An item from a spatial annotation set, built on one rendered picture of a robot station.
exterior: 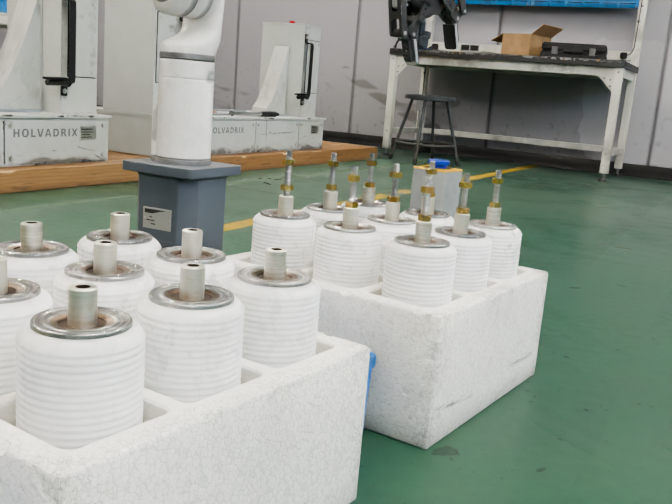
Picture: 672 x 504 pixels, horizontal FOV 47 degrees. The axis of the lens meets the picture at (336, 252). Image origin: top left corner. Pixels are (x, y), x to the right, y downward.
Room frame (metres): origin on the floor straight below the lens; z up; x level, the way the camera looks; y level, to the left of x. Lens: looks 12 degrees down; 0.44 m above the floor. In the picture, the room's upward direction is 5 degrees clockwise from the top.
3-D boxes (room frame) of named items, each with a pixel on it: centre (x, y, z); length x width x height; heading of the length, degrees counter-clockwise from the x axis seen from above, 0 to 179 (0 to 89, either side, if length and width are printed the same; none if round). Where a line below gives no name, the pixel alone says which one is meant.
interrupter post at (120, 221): (0.90, 0.26, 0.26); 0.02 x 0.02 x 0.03
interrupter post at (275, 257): (0.77, 0.06, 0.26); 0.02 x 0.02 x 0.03
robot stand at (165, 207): (1.33, 0.27, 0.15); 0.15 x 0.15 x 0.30; 63
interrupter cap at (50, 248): (0.80, 0.32, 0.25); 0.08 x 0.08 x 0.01
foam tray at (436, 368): (1.20, -0.08, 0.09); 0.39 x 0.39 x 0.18; 56
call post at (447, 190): (1.48, -0.18, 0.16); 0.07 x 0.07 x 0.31; 56
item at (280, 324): (0.77, 0.06, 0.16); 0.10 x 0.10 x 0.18
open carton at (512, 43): (5.72, -1.22, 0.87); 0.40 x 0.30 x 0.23; 49
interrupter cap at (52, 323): (0.58, 0.19, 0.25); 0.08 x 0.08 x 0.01
